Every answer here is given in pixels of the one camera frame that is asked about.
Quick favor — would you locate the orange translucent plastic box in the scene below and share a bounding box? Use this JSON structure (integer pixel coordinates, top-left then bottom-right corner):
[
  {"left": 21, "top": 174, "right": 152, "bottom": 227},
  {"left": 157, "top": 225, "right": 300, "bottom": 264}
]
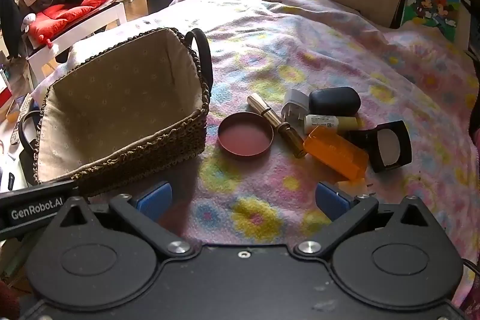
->
[{"left": 304, "top": 127, "right": 368, "bottom": 180}]

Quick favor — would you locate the black powder compact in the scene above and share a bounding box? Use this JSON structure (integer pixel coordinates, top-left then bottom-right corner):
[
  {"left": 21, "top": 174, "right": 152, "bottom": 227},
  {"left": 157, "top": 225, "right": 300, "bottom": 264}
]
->
[{"left": 343, "top": 120, "right": 413, "bottom": 173}]

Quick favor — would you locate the gold lipstick tube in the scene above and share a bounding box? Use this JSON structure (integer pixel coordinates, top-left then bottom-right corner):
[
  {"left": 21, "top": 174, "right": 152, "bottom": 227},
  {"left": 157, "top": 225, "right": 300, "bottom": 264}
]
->
[{"left": 247, "top": 93, "right": 307, "bottom": 158}]

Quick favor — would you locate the small white yellow tube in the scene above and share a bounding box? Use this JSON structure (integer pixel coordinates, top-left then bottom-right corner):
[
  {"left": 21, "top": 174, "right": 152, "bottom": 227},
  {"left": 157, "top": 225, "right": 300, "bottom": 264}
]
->
[{"left": 304, "top": 115, "right": 360, "bottom": 135}]

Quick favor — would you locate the black oval case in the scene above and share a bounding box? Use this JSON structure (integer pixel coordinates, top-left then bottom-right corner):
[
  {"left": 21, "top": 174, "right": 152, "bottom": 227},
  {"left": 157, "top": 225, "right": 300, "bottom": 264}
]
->
[{"left": 308, "top": 87, "right": 361, "bottom": 117}]

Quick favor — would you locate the white power plug adapter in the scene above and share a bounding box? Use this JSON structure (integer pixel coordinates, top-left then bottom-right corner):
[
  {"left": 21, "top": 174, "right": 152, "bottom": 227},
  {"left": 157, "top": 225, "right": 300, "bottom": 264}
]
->
[{"left": 281, "top": 88, "right": 309, "bottom": 125}]

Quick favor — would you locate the round red blush compact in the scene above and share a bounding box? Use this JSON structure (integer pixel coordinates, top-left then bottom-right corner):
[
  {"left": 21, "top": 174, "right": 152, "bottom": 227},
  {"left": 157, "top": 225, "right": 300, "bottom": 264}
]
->
[{"left": 217, "top": 112, "right": 274, "bottom": 159}]

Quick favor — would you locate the woven basket with fabric lining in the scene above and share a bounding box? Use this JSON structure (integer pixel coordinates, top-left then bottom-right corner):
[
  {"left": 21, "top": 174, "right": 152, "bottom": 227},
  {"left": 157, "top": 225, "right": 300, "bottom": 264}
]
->
[{"left": 29, "top": 28, "right": 213, "bottom": 194}]

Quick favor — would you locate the white chair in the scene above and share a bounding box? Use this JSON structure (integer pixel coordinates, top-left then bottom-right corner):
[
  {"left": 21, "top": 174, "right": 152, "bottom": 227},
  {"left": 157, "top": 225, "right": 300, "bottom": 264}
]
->
[{"left": 26, "top": 0, "right": 127, "bottom": 86}]

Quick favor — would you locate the red seat cushion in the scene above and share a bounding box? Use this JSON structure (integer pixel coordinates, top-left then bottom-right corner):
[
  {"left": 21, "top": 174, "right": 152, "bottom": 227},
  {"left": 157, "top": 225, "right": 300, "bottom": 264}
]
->
[{"left": 28, "top": 0, "right": 115, "bottom": 45}]

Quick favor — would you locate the floral fleece blanket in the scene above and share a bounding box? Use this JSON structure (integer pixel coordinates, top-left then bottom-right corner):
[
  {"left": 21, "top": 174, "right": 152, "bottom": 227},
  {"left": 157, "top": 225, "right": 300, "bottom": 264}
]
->
[{"left": 29, "top": 0, "right": 480, "bottom": 310}]

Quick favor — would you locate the Mickey Mouse picture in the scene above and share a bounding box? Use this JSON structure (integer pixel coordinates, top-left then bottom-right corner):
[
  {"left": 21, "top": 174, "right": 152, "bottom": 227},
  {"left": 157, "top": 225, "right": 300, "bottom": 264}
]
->
[{"left": 401, "top": 0, "right": 461, "bottom": 42}]

